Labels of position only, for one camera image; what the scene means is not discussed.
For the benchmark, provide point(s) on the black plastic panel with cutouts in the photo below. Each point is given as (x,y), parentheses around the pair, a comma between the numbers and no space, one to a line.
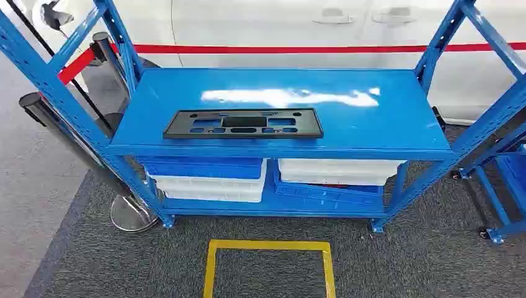
(180,123)

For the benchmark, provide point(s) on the blue plastic crate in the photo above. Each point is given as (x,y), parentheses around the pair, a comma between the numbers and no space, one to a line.
(205,169)
(324,195)

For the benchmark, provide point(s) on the white plastic crate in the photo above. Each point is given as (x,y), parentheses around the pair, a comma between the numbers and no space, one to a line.
(205,191)
(337,170)

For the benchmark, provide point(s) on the yellow floor tape square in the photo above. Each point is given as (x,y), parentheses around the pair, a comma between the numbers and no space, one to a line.
(267,245)

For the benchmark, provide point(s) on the red barrier belt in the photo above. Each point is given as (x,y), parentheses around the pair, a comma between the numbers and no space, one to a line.
(287,49)
(76,65)

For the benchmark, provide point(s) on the blue metal shelf rack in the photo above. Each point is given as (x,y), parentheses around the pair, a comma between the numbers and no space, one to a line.
(513,172)
(164,90)

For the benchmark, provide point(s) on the white car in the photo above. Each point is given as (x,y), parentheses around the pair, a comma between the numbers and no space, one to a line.
(287,24)

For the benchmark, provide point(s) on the black stanchion post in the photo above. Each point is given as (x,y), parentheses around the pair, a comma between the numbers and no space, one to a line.
(102,43)

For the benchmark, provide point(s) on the black stanchion post chrome base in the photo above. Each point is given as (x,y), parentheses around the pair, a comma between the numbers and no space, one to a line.
(45,115)

